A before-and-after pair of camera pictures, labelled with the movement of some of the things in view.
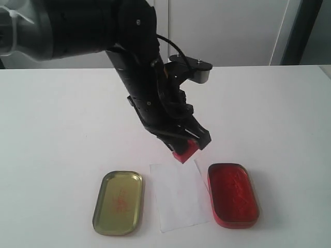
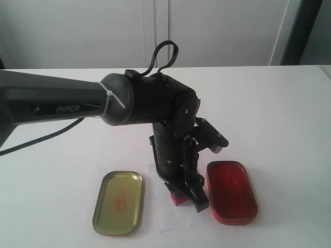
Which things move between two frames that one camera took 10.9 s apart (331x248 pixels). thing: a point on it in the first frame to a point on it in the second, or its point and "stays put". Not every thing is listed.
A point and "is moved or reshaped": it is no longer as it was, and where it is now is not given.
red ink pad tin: [234, 202] stays put
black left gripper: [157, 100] to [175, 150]
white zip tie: [14, 14] to [109, 93]
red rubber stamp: [193, 147] is moved or reshaped
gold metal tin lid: [118, 207] stays put
